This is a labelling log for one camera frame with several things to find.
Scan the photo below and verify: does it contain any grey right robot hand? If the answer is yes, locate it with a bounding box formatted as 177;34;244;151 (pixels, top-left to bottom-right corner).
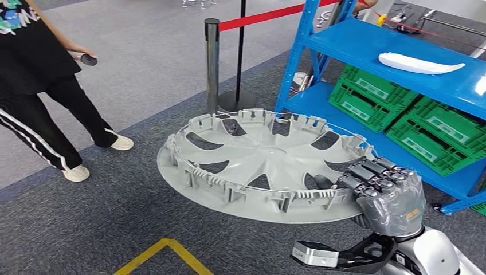
315;156;427;238

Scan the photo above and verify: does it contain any grey plastic wheel hubcap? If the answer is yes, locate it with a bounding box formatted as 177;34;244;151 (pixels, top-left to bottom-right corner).
156;109;378;225

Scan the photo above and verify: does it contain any white plastic trim part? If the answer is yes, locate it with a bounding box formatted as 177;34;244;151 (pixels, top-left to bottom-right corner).
378;52;467;76

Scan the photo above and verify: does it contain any blue metal shelf rack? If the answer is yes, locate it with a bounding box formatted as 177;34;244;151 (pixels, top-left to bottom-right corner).
274;0;486;217

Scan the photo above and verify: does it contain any chrome belt stanchion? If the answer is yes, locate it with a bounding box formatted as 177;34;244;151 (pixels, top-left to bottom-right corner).
291;72;316;92
204;18;221;115

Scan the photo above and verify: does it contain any thin red barrier belt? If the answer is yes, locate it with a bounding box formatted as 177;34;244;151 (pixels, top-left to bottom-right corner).
385;19;486;52

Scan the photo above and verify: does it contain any black stanchion with round base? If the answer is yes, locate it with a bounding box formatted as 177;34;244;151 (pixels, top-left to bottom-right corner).
218;0;258;113

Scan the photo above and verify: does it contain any seated person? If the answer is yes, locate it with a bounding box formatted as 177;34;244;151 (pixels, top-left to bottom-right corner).
355;0;379;12

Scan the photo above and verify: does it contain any wide red barrier belt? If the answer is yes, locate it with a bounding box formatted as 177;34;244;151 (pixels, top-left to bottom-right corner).
218;0;340;32

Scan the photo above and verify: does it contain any standing person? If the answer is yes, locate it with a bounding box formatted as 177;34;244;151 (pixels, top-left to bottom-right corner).
0;0;135;183

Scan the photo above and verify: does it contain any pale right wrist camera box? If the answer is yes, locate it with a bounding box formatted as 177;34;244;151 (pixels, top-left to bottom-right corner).
290;241;340;269

